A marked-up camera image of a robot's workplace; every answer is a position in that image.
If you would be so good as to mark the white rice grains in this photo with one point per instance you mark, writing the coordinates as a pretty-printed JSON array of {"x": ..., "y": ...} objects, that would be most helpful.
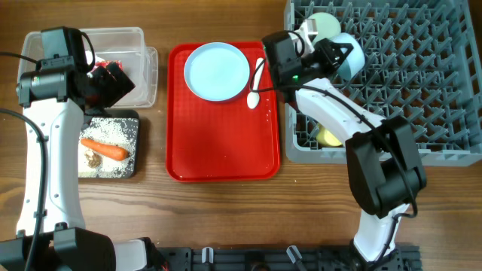
[{"x": 113, "y": 130}]

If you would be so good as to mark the white plastic spoon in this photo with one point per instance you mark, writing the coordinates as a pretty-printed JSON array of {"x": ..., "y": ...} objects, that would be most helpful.
[{"x": 253, "y": 98}]

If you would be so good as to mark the green bowl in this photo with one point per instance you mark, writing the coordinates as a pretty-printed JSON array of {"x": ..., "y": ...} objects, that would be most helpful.
[{"x": 327, "y": 26}]

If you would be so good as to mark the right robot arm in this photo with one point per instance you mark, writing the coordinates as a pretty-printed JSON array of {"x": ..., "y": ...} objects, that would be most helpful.
[{"x": 384, "y": 167}]

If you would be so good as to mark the yellow cup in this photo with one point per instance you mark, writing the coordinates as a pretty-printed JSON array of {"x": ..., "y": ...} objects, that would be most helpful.
[{"x": 326, "y": 138}]

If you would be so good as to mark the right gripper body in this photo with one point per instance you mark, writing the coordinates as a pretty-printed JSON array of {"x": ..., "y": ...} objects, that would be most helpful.
[{"x": 327, "y": 53}]

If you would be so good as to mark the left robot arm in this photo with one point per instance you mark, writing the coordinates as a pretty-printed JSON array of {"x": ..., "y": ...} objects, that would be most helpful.
[{"x": 51, "y": 233}]

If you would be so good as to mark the clear plastic bin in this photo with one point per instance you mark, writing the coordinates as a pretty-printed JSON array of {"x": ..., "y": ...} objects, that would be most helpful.
[{"x": 132, "y": 56}]

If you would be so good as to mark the grey dishwasher rack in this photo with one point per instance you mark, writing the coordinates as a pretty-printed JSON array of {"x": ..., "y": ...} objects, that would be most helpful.
[{"x": 422, "y": 63}]

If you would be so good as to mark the light blue bowl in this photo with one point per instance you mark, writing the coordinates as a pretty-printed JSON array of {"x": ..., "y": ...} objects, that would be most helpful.
[{"x": 355, "y": 60}]

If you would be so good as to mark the red serving tray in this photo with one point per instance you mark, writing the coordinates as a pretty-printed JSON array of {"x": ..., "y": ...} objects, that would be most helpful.
[{"x": 217, "y": 141}]

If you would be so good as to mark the black waste tray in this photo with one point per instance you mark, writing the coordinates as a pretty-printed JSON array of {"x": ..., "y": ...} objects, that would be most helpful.
[{"x": 113, "y": 131}]

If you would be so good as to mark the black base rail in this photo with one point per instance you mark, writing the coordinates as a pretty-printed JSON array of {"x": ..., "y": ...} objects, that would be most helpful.
[{"x": 325, "y": 258}]

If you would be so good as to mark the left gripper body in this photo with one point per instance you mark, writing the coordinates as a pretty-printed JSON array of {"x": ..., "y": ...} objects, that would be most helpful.
[{"x": 104, "y": 86}]

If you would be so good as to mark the brown food scrap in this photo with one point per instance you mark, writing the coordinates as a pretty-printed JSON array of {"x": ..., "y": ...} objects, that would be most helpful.
[{"x": 93, "y": 160}]

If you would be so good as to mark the orange carrot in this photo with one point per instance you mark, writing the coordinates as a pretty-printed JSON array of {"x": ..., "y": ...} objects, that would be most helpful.
[{"x": 111, "y": 151}]

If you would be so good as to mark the light blue plate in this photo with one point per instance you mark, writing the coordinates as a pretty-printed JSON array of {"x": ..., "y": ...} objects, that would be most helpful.
[{"x": 216, "y": 72}]

